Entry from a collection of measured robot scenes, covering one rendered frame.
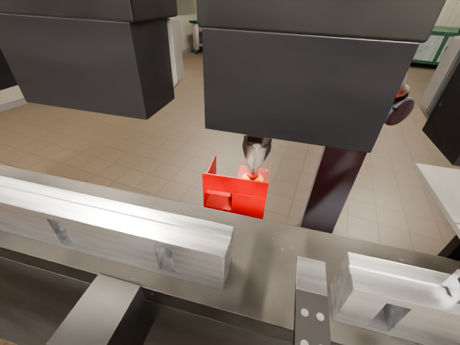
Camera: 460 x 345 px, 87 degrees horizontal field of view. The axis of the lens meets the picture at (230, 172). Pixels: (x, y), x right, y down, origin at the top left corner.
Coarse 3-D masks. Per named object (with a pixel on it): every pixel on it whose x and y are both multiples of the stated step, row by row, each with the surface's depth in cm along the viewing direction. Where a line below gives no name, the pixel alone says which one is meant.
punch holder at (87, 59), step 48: (0, 0) 20; (48, 0) 19; (96, 0) 18; (144, 0) 19; (48, 48) 21; (96, 48) 20; (144, 48) 21; (48, 96) 24; (96, 96) 23; (144, 96) 22
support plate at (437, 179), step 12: (420, 168) 49; (432, 168) 50; (444, 168) 50; (432, 180) 46; (444, 180) 46; (456, 180) 47; (432, 192) 44; (444, 192) 43; (456, 192) 44; (444, 204) 41; (456, 204) 41; (456, 216) 39; (456, 228) 37
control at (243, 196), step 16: (208, 176) 72; (224, 176) 71; (240, 176) 82; (208, 192) 80; (224, 192) 80; (240, 192) 74; (256, 192) 72; (224, 208) 80; (240, 208) 78; (256, 208) 76
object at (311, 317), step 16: (304, 272) 29; (320, 272) 29; (304, 288) 28; (320, 288) 28; (304, 304) 26; (320, 304) 26; (304, 320) 25; (320, 320) 25; (304, 336) 24; (320, 336) 24
